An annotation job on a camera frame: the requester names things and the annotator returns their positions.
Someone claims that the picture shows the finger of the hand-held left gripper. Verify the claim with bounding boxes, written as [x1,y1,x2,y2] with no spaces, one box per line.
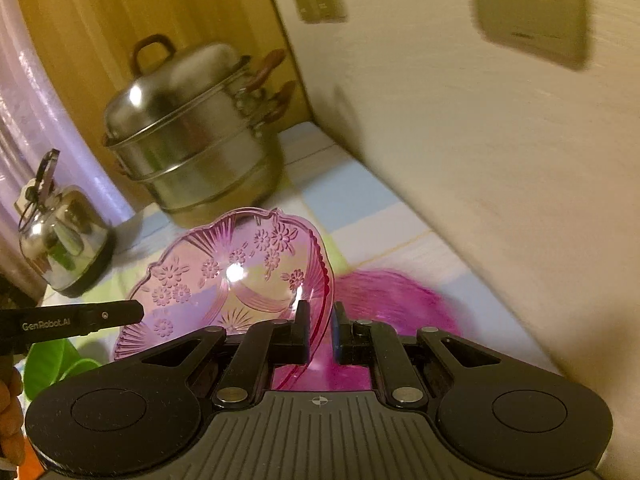
[82,300,145,335]

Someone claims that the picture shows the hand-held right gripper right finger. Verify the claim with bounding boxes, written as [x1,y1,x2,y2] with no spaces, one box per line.
[333,301,502,409]

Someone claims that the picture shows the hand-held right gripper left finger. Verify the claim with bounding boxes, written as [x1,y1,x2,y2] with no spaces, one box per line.
[134,300,311,407]

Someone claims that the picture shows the green plastic bowl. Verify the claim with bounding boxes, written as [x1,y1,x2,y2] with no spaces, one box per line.
[23,338,102,404]

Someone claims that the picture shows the magenta glass bowl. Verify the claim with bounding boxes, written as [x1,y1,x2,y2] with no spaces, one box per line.
[310,267,464,392]

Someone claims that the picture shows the clear pink floral glass plate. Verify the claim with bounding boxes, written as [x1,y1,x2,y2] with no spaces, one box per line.
[112,207,337,392]

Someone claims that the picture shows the person's left hand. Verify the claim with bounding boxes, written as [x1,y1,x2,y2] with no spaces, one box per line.
[0,375,26,466]

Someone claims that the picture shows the stainless steel kettle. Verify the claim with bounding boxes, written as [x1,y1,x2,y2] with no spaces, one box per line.
[13,148,117,297]

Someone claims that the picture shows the plaid tablecloth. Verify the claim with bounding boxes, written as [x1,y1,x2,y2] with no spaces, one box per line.
[44,122,568,398]

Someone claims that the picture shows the stainless steel steamer pot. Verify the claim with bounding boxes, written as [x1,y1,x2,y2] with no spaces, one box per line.
[102,33,297,229]

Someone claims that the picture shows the pale sheer curtain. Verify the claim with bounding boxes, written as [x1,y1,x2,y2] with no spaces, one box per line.
[0,0,137,303]

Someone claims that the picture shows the wooden door panel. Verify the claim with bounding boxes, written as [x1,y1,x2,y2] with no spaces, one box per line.
[10,0,315,213]

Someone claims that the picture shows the beige wall socket plate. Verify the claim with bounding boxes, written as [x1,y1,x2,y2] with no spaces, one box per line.
[467,0,592,71]

